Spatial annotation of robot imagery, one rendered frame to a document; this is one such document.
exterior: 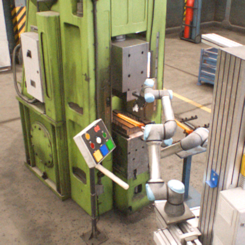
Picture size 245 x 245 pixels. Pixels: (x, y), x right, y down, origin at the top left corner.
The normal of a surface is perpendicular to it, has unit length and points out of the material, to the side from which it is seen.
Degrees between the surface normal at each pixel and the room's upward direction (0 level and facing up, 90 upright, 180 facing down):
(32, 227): 0
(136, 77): 90
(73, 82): 89
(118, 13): 90
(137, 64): 90
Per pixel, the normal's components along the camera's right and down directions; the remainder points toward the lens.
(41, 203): 0.00, -0.90
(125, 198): -0.78, 0.27
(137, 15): 0.62, 0.35
